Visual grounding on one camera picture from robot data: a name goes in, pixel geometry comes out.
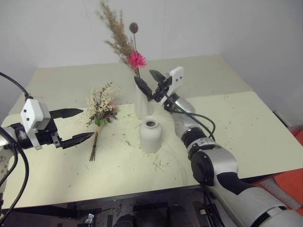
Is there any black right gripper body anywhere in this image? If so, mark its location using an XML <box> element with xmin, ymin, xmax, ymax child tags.
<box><xmin>151</xmin><ymin>76</ymin><xmax>173</xmax><ymax>102</ymax></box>

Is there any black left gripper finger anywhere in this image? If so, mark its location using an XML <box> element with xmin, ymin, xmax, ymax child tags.
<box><xmin>50</xmin><ymin>108</ymin><xmax>85</xmax><ymax>120</ymax></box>
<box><xmin>60</xmin><ymin>132</ymin><xmax>95</xmax><ymax>150</ymax></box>

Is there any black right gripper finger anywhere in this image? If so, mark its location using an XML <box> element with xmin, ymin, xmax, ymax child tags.
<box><xmin>149</xmin><ymin>70</ymin><xmax>167</xmax><ymax>84</ymax></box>
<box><xmin>134</xmin><ymin>76</ymin><xmax>152</xmax><ymax>102</ymax></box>

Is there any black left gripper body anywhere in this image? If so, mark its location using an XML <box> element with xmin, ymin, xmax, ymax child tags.
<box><xmin>35</xmin><ymin>110</ymin><xmax>64</xmax><ymax>149</ymax></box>

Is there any pink flower pampas bouquet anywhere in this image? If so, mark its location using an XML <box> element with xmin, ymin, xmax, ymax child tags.
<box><xmin>95</xmin><ymin>0</ymin><xmax>149</xmax><ymax>79</ymax></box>

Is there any cream dried flower bouquet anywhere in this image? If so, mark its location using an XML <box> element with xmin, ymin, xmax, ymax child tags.
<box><xmin>84</xmin><ymin>81</ymin><xmax>119</xmax><ymax>163</ymax></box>

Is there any tall slim white vase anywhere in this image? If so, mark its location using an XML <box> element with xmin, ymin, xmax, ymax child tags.
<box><xmin>134</xmin><ymin>81</ymin><xmax>155</xmax><ymax>120</ymax></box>

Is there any short round white vase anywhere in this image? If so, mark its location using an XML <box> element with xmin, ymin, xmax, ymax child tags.
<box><xmin>139</xmin><ymin>115</ymin><xmax>164</xmax><ymax>153</ymax></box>

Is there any small silver metal clamp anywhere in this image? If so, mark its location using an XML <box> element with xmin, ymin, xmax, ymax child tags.
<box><xmin>84</xmin><ymin>213</ymin><xmax>96</xmax><ymax>225</ymax></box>

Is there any dark rounded shape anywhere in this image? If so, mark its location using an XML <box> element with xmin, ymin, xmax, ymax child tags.
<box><xmin>115</xmin><ymin>213</ymin><xmax>137</xmax><ymax>227</ymax></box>

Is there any orange cushion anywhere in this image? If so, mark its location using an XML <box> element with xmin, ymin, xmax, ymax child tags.
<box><xmin>246</xmin><ymin>122</ymin><xmax>303</xmax><ymax>213</ymax></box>

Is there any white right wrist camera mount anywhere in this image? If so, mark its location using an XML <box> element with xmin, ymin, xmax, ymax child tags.
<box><xmin>159</xmin><ymin>67</ymin><xmax>185</xmax><ymax>107</ymax></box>

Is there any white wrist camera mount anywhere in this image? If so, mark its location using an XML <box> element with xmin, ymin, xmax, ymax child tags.
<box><xmin>20</xmin><ymin>98</ymin><xmax>51</xmax><ymax>151</ymax></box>
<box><xmin>159</xmin><ymin>67</ymin><xmax>185</xmax><ymax>107</ymax></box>

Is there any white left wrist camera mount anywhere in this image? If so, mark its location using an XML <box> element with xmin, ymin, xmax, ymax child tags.
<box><xmin>20</xmin><ymin>98</ymin><xmax>51</xmax><ymax>151</ymax></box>

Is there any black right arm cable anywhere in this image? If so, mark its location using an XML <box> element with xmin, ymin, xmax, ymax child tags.
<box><xmin>163</xmin><ymin>93</ymin><xmax>216</xmax><ymax>140</ymax></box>

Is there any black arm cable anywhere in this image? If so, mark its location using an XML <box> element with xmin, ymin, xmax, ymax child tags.
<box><xmin>0</xmin><ymin>71</ymin><xmax>35</xmax><ymax>223</ymax></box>
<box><xmin>163</xmin><ymin>93</ymin><xmax>216</xmax><ymax>140</ymax></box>

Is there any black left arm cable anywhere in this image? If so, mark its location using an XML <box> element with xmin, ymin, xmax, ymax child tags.
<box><xmin>0</xmin><ymin>71</ymin><xmax>35</xmax><ymax>223</ymax></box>

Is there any black table frame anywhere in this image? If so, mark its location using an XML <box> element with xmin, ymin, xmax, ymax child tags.
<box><xmin>0</xmin><ymin>185</ymin><xmax>214</xmax><ymax>227</ymax></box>

